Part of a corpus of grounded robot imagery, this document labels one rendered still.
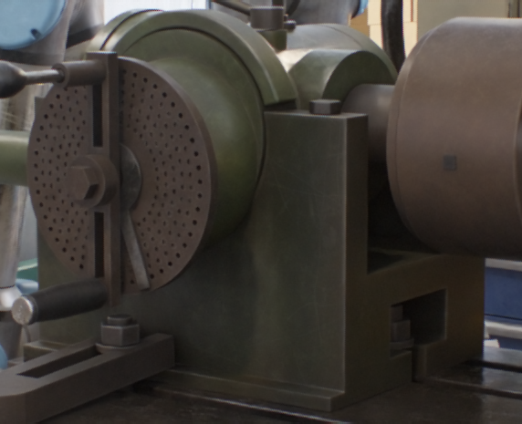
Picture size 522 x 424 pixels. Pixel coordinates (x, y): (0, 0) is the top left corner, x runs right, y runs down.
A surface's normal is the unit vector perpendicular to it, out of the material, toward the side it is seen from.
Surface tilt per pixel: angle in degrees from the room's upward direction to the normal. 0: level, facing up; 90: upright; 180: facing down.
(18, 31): 82
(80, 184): 90
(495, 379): 0
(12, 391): 4
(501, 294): 90
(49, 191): 90
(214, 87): 45
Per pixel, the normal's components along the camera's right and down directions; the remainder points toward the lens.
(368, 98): -0.38, -0.66
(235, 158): 0.56, 0.07
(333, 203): -0.58, 0.12
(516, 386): 0.00, -0.99
